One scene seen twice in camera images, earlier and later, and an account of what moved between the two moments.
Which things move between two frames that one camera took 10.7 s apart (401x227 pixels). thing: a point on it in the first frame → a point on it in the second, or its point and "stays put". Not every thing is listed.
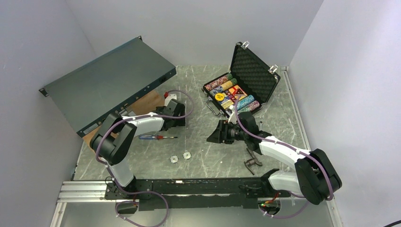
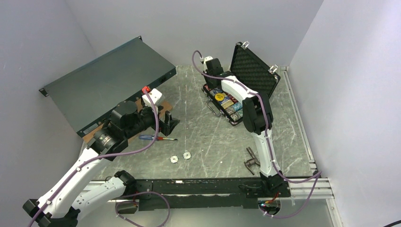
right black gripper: (218, 136) → (208, 84)
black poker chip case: (250, 82) stays put
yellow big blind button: (219, 96) stays put
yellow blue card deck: (227, 103) stays put
